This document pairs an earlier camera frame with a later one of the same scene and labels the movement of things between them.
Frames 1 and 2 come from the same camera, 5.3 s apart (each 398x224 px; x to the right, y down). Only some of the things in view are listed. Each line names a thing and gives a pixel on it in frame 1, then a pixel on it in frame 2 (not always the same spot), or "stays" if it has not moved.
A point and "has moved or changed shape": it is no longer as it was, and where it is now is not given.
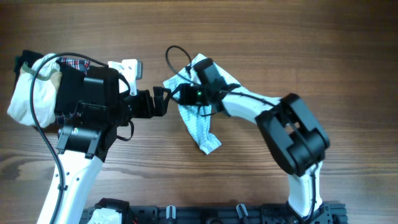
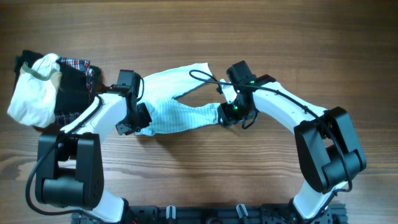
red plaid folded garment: x=81 y=65 stays
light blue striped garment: x=198 y=116 has moved or changed shape
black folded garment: x=70 y=88 stays
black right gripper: x=184 y=89 -> x=227 y=119
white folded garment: x=48 y=80 stays
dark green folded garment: x=28 y=56 stays
